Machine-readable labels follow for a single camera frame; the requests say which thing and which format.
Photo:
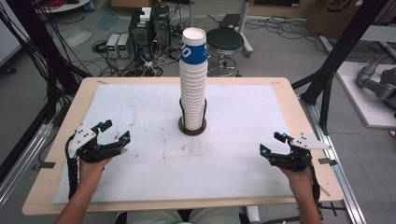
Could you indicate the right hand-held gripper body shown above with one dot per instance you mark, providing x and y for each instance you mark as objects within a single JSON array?
[{"x": 295, "y": 160}]

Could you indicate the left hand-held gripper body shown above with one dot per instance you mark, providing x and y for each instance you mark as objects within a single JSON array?
[{"x": 93, "y": 151}]

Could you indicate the stack of white paper cups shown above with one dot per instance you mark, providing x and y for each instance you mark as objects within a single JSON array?
[{"x": 193, "y": 93}]

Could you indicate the person's right hand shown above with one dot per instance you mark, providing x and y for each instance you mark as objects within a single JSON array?
[{"x": 299, "y": 179}]

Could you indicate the person's left hand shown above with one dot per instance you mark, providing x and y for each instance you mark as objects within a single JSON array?
[{"x": 91, "y": 172}]

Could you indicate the white table mat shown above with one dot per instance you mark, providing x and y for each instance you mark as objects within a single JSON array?
[{"x": 149, "y": 130}]

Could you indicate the black tape piece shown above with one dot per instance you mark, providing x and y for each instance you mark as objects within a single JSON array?
[
  {"x": 46, "y": 165},
  {"x": 327, "y": 161}
]

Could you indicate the grey bench power supply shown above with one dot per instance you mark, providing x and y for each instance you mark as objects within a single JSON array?
[
  {"x": 112, "y": 45},
  {"x": 124, "y": 45}
]

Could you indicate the person's grey shorts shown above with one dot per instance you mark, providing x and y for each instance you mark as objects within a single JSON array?
[{"x": 155, "y": 217}]

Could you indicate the white platform board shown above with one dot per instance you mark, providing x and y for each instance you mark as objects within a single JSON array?
[{"x": 367, "y": 109}]

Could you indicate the black computer tower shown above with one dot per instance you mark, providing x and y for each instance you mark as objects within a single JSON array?
[
  {"x": 140, "y": 34},
  {"x": 161, "y": 26}
]

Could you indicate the black round stool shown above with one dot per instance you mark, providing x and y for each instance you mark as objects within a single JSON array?
[{"x": 224, "y": 39}]

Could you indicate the white stand leg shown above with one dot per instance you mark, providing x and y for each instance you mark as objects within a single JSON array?
[{"x": 244, "y": 28}]

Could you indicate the small white box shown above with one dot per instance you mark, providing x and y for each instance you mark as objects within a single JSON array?
[{"x": 145, "y": 14}]

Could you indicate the white round table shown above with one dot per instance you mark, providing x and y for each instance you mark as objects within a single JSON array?
[{"x": 62, "y": 5}]

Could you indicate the cardboard box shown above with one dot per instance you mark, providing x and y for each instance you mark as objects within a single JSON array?
[{"x": 330, "y": 15}]

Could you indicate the aluminium rail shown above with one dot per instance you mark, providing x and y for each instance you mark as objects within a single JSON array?
[
  {"x": 339, "y": 174},
  {"x": 21, "y": 161}
]

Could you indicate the black metal frame post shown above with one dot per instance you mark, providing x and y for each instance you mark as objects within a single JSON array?
[
  {"x": 37, "y": 40},
  {"x": 342, "y": 46}
]

